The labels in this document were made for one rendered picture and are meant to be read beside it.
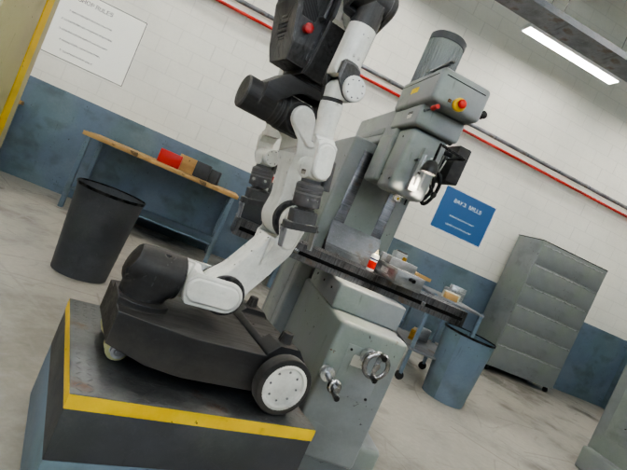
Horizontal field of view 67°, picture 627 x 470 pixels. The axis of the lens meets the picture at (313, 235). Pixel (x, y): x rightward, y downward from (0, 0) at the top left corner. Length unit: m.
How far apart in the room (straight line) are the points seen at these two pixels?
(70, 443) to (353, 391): 1.09
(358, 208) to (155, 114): 4.23
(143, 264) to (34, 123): 5.31
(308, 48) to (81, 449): 1.33
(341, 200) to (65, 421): 1.79
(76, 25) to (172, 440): 5.85
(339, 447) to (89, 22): 5.80
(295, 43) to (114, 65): 5.16
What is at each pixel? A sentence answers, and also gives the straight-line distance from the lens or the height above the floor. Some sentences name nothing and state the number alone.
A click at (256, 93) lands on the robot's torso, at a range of 1.58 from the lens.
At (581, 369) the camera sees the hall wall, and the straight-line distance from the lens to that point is 9.26.
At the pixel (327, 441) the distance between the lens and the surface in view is 2.16.
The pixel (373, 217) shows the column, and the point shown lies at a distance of 2.74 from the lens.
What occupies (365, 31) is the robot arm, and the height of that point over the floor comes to 1.62.
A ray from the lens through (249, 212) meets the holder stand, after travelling 2.15.
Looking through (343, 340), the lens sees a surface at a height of 0.63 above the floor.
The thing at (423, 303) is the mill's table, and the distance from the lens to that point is 2.40.
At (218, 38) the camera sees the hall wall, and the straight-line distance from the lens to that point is 6.62.
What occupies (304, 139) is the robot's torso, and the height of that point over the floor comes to 1.28.
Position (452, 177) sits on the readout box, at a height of 1.55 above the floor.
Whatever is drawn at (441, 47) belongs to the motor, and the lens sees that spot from 2.71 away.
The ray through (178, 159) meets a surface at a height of 0.99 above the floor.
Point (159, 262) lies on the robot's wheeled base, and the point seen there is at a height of 0.72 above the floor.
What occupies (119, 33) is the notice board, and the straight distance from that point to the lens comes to 6.71.
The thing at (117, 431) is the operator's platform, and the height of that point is 0.31.
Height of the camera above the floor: 1.07
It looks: 3 degrees down
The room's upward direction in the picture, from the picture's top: 24 degrees clockwise
